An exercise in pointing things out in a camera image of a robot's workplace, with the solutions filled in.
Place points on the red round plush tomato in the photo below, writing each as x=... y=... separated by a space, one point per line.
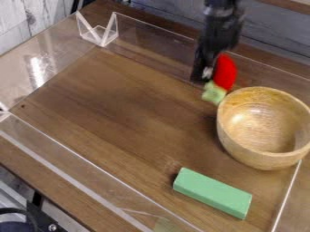
x=225 y=73

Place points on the wooden bowl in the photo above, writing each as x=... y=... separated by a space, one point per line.
x=264 y=127

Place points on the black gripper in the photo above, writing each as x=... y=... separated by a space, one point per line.
x=220 y=36

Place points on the green rectangular block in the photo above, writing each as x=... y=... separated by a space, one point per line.
x=213 y=193

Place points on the black clamp with bolt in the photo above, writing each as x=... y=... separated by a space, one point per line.
x=42 y=222

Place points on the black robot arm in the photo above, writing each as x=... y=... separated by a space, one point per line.
x=208 y=72

